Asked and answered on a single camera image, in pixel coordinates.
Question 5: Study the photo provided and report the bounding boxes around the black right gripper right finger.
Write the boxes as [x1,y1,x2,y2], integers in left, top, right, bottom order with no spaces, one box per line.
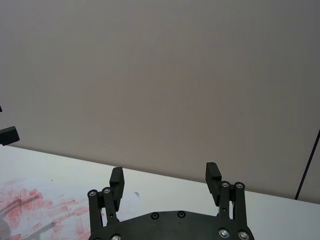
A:
[205,162,249,227]

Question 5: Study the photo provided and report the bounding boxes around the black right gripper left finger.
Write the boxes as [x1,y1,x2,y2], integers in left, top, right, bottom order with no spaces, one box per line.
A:
[87,166,125,229]

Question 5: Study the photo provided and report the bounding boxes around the white table cloth, red marks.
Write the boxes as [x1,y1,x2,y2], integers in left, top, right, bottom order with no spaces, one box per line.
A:
[0,144,320,240]

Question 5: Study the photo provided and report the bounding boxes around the thin black cable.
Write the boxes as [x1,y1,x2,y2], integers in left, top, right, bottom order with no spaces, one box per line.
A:
[294,130,320,201]

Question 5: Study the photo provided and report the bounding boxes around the plain pale wall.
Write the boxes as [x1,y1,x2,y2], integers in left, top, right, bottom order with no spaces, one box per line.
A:
[0,0,320,204]

